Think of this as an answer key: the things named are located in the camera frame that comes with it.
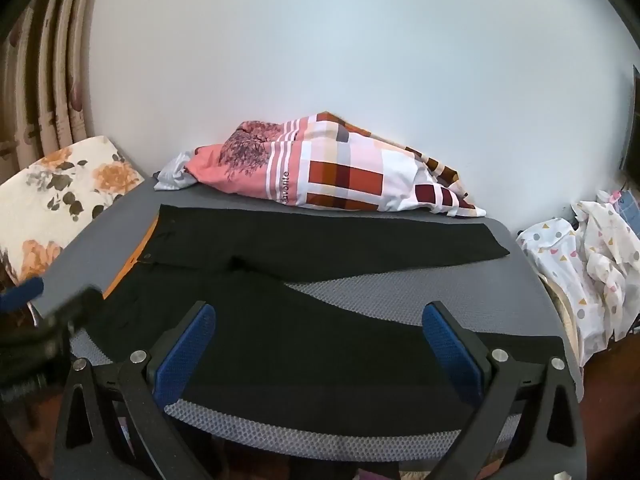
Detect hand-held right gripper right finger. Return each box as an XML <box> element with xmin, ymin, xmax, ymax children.
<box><xmin>422</xmin><ymin>301</ymin><xmax>587</xmax><ymax>480</ymax></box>

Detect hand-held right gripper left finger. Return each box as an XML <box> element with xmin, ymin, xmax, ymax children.
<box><xmin>52</xmin><ymin>301</ymin><xmax>217</xmax><ymax>480</ymax></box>

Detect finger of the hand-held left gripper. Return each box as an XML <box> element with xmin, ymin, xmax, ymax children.
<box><xmin>0</xmin><ymin>277</ymin><xmax>45</xmax><ymax>314</ymax></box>
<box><xmin>31</xmin><ymin>284</ymin><xmax>104</xmax><ymax>335</ymax></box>

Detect black pants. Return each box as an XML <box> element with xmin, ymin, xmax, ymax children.
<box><xmin>90</xmin><ymin>204</ymin><xmax>576</xmax><ymax>438</ymax></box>

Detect grey mesh mat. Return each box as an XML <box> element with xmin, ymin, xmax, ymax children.
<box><xmin>30</xmin><ymin>175</ymin><xmax>587</xmax><ymax>467</ymax></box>

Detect white floral cushion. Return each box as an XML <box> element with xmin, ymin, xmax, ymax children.
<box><xmin>0</xmin><ymin>135</ymin><xmax>146</xmax><ymax>283</ymax></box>

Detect light grey cloth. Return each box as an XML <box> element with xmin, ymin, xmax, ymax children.
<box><xmin>153</xmin><ymin>154</ymin><xmax>193</xmax><ymax>192</ymax></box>

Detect white spotted cloth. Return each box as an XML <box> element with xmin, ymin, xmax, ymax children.
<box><xmin>516</xmin><ymin>199</ymin><xmax>640</xmax><ymax>368</ymax></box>

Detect pink checked patterned pillow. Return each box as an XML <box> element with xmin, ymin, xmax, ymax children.
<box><xmin>184</xmin><ymin>110</ymin><xmax>488</xmax><ymax>220</ymax></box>

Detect beige patterned curtain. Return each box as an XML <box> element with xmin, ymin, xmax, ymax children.
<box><xmin>0</xmin><ymin>0</ymin><xmax>101</xmax><ymax>186</ymax></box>

